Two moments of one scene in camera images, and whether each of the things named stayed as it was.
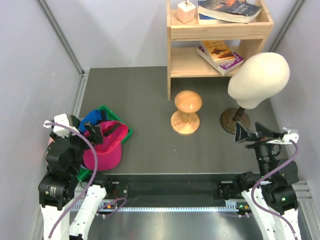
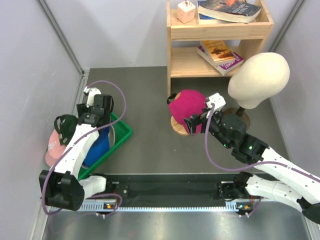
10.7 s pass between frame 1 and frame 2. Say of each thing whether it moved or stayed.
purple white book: stayed
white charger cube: stayed
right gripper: moved
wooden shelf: stayed
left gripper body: moved
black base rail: stayed
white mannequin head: stayed
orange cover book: stayed
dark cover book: stayed
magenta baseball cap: moved
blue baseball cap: moved
